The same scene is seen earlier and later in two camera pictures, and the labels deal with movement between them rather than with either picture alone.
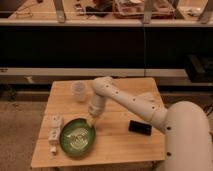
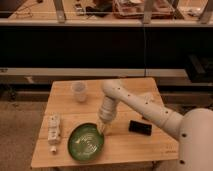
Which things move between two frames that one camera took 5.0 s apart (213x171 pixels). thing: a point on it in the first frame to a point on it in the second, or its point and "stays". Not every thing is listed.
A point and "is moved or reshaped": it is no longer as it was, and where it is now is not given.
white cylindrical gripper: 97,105 to 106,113
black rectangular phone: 139,127 stays
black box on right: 199,68 stays
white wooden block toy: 54,128 stays
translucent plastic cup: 79,90 stays
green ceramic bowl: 77,137 is moved or reshaped
